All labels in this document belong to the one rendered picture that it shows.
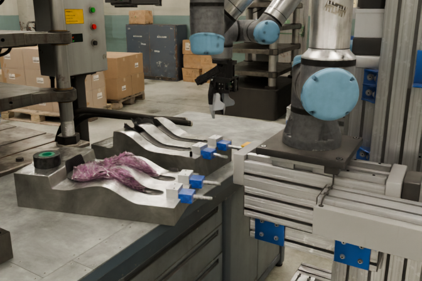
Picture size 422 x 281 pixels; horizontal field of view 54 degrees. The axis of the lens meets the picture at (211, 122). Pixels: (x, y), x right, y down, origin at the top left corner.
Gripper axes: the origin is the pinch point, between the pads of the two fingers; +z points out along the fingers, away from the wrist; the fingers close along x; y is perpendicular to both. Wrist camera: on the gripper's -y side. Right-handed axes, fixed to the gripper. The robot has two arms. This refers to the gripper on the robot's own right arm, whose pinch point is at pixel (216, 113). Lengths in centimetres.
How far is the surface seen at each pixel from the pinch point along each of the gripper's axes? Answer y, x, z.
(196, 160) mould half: 2.0, -16.8, 13.0
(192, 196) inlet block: 14.3, -37.9, 14.6
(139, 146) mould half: -22.7, -17.7, 11.7
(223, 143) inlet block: 3.8, -1.8, 10.5
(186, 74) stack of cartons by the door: -400, 562, 85
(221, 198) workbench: 4.0, -3.2, 31.9
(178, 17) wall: -442, 598, -26
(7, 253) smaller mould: -11, -79, 19
